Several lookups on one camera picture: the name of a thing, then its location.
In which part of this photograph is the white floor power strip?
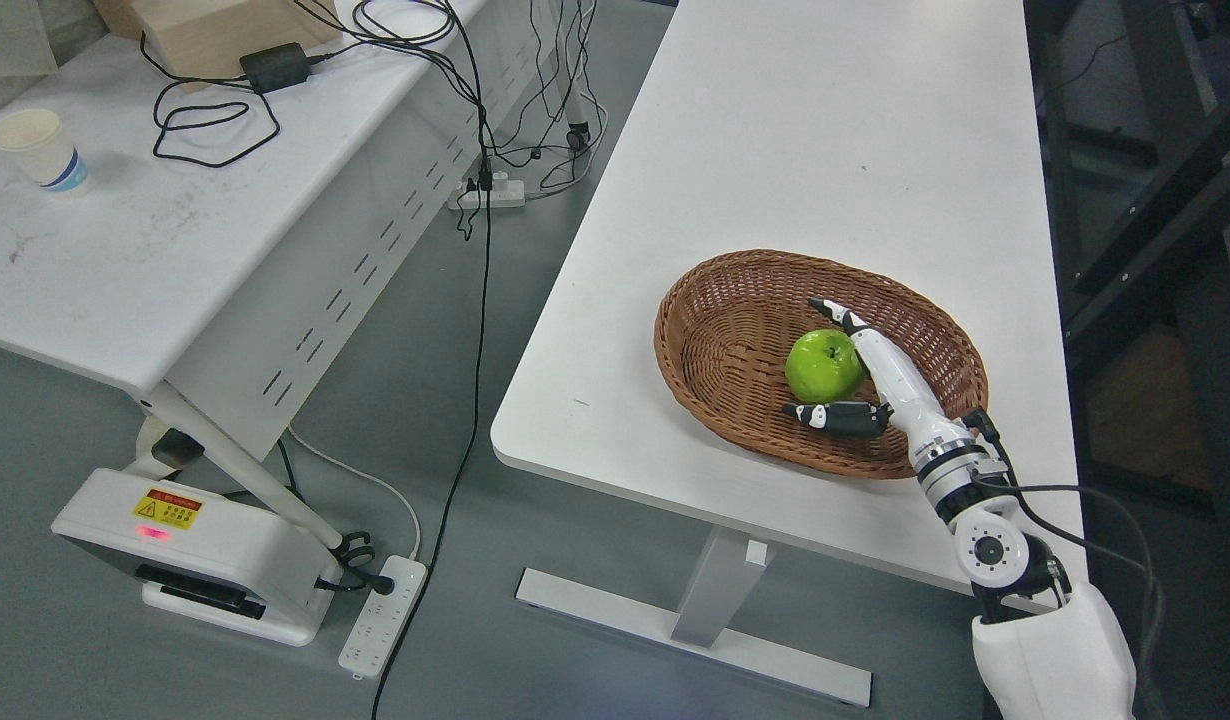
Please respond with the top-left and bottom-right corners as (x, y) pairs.
(339, 555), (428, 679)

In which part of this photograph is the white standing table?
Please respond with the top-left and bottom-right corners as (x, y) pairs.
(491, 0), (1089, 709)

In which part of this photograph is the paper cup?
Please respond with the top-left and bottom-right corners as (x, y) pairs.
(0, 108), (90, 194)

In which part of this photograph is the long black floor cable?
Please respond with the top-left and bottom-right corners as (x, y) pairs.
(371, 0), (496, 720)

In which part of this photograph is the white box device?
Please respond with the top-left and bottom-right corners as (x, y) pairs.
(50, 469), (341, 647)

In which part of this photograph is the black power adapter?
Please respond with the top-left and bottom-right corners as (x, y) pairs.
(239, 42), (312, 95)

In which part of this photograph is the white folding desk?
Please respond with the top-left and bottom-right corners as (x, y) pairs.
(0, 1), (585, 546)

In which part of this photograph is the green apple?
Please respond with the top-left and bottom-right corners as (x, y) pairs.
(784, 329), (865, 404)

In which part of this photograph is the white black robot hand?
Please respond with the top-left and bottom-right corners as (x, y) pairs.
(781, 297), (982, 471)

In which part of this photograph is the brown wicker basket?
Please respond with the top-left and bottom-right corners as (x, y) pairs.
(653, 249), (989, 480)

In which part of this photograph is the cardboard box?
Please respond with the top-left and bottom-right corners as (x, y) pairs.
(93, 1), (342, 78)

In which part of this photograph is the black metal shelf rack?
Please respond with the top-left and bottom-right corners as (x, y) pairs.
(1025, 1), (1230, 719)

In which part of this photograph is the white far power strip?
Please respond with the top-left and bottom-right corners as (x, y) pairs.
(446, 172), (525, 210)

